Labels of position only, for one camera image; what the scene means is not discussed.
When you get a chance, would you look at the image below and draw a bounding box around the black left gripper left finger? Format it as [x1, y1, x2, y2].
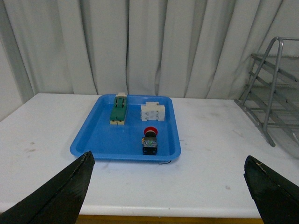
[0, 152, 95, 224]

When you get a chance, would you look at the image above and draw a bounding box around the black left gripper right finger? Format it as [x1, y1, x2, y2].
[244, 155, 299, 224]

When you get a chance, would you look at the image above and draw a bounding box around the red emergency stop button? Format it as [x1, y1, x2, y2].
[142, 126, 158, 155]

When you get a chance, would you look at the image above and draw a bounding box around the silver mesh three-tier rack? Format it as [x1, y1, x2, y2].
[235, 36, 299, 147]

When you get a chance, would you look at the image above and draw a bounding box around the blue plastic tray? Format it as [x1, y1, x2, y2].
[70, 94, 181, 162]

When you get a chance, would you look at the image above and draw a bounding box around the white circuit breaker block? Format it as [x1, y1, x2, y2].
[141, 102, 165, 121]

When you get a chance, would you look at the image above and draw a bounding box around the white curtain backdrop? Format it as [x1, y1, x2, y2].
[0, 0, 299, 119]

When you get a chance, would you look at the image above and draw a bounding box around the green knife switch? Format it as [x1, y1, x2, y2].
[109, 92, 127, 125]

